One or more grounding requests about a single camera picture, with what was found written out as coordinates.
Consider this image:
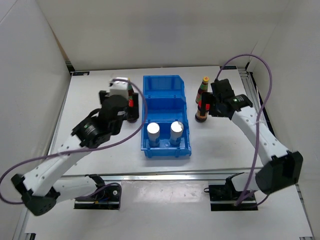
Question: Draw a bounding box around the left yellow-capped sauce bottle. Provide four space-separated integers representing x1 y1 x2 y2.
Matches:
127 78 134 98

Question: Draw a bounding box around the silver-lid bead jar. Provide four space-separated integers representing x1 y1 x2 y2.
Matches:
169 121 184 146
147 122 160 148

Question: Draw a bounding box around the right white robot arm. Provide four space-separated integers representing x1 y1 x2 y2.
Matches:
201 79 303 200

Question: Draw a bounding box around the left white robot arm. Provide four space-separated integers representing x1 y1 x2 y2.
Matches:
11 91 139 216

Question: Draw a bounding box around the blue far storage bin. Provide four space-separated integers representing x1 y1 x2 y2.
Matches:
143 75 185 98

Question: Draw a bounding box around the aluminium left rail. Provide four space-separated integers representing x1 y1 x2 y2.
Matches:
12 207 36 240

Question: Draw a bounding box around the aluminium front rail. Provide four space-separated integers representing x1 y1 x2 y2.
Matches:
62 167 268 182

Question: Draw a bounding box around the yellow-capped sauce bottle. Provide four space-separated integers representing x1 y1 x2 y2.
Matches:
195 76 210 104
127 78 134 98

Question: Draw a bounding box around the blue middle storage bin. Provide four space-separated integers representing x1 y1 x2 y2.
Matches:
145 95 189 126

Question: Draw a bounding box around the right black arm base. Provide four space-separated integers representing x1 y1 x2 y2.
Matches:
203 172 258 212

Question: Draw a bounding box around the blue storage bin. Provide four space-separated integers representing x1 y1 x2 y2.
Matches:
143 75 185 98
145 95 189 126
140 122 192 158

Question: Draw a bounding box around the red-lid chili jar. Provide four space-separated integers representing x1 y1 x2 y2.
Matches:
195 100 210 123
126 98 139 123

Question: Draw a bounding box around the right yellow-capped sauce bottle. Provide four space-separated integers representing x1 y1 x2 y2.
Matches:
195 76 210 104

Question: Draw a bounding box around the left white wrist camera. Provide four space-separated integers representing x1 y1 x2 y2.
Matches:
109 77 130 99

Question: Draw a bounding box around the blue near storage bin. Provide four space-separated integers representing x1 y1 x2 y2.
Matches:
140 122 192 158

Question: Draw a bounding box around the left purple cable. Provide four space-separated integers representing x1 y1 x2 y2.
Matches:
0 78 148 205

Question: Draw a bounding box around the aluminium rail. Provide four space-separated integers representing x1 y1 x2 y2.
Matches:
62 167 268 182
12 207 36 240
238 68 275 136

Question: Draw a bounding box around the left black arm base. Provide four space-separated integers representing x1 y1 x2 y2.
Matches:
73 174 122 210

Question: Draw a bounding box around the aluminium right rail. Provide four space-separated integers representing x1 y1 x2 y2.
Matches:
238 68 275 136

